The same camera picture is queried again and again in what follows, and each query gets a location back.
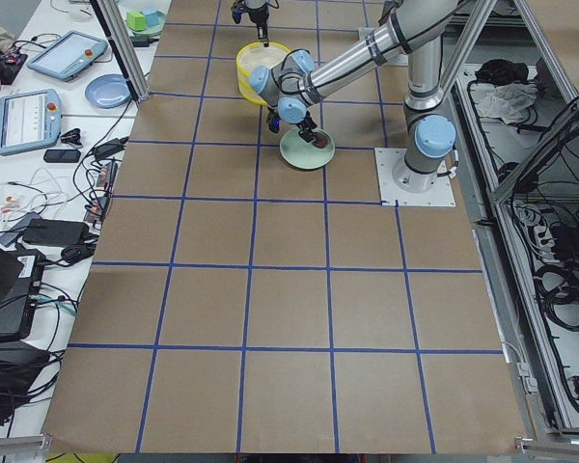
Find left teach pendant tablet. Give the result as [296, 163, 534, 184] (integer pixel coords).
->
[0, 89, 62, 156]

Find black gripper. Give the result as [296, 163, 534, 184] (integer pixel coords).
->
[266, 107, 317, 144]
[231, 0, 270, 47]

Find blue plate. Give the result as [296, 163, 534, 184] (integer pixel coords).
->
[84, 74, 131, 109]

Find green bowl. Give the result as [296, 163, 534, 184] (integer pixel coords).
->
[125, 8, 166, 37]

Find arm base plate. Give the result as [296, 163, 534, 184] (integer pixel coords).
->
[374, 148, 456, 208]

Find teach pendant tablet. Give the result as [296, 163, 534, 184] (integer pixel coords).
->
[0, 89, 62, 156]
[27, 31, 108, 81]

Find right teach pendant tablet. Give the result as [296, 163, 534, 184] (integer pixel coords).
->
[27, 31, 108, 81]

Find blue foam block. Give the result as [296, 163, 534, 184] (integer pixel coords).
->
[140, 8, 160, 28]

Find aluminium frame post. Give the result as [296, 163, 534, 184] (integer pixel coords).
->
[90, 0, 150, 104]

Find white steamer cloth liner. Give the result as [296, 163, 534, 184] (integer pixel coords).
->
[237, 43, 288, 74]

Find black power adapter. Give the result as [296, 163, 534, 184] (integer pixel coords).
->
[22, 219, 89, 247]

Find light green plate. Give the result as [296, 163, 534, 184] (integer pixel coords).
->
[280, 128, 336, 170]

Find brown bun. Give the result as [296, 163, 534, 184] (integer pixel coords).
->
[312, 135, 328, 149]

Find black electronics box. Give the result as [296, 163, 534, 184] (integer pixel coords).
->
[0, 248, 44, 342]

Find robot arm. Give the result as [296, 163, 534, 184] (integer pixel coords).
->
[231, 0, 270, 47]
[249, 1, 493, 170]

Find green foam block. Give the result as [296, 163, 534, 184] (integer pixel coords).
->
[125, 11, 146, 32]

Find yellow steamer layer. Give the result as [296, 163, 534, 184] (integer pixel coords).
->
[238, 80, 267, 106]
[235, 41, 290, 97]

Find yellow bottom steamer layer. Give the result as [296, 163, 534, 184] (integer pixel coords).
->
[238, 80, 267, 106]

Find yellow top steamer layer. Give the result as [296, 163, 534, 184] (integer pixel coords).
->
[235, 41, 290, 97]

